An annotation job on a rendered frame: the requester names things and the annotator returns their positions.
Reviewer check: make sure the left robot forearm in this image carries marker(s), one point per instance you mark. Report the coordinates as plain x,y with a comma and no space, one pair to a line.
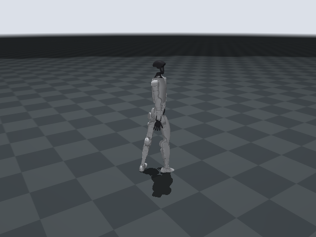
163,107

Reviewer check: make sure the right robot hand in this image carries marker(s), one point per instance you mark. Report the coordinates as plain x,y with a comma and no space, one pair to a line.
157,124

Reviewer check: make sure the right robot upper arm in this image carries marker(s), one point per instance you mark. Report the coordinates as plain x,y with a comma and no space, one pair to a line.
155,85

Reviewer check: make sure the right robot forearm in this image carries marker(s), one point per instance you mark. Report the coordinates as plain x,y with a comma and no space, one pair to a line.
158,108

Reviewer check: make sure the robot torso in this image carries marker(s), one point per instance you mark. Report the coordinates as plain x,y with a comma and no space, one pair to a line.
162,94

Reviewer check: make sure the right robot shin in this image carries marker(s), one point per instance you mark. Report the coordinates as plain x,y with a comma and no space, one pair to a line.
165,153

